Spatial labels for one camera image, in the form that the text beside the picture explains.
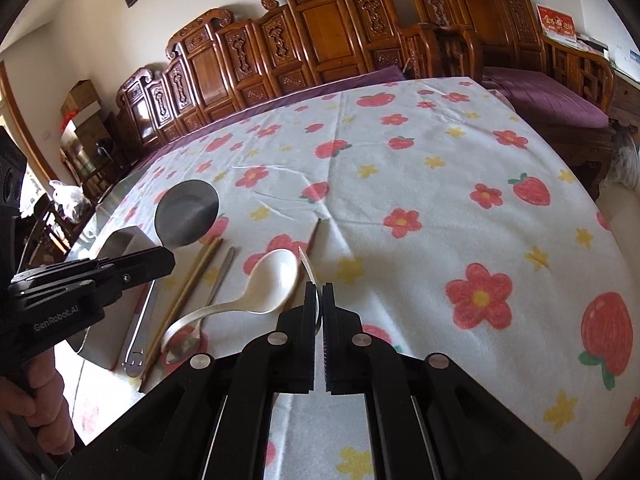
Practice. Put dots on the white plastic bag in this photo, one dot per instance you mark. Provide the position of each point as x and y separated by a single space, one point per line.
70 197

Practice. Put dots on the strawberry flower printed tablecloth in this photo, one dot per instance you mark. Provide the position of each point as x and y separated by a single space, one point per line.
425 210

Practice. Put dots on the long carved wooden sofa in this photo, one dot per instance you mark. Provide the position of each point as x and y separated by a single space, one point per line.
320 25

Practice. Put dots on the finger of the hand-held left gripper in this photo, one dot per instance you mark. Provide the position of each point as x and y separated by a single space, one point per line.
140 262

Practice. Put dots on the light bamboo chopstick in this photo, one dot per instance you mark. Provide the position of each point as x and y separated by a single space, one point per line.
186 305
197 290

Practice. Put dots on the purple armchair cushion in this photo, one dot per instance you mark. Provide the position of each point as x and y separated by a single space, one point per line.
545 95

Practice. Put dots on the small steel spoon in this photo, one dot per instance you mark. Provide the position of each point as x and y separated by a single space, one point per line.
182 347

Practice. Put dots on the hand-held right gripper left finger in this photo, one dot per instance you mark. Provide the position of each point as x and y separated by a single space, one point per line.
312 305

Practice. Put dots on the person's left hand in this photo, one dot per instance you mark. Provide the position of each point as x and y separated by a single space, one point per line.
47 400

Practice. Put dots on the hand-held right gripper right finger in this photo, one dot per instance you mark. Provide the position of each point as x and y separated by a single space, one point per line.
328 310

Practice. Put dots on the red desk calendar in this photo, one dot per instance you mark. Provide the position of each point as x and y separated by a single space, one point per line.
556 22

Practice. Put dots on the large steel ladle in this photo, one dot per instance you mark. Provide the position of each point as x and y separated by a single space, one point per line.
187 212

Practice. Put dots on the carved wooden armchair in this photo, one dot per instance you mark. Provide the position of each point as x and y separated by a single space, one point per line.
480 15

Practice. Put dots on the stainless steel utensil container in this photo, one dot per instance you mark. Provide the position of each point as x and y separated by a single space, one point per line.
125 242

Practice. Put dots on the thin white spoon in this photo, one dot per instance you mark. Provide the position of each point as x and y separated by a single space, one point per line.
307 267

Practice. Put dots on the white fluffy object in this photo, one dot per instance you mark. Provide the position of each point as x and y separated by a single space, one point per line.
625 157

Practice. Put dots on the dark brown wooden chopstick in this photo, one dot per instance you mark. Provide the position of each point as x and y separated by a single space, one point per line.
314 235

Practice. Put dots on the white ceramic soup spoon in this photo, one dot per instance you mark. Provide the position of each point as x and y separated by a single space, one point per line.
270 275

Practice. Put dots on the stack of papers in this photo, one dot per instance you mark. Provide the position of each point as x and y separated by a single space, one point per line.
592 45

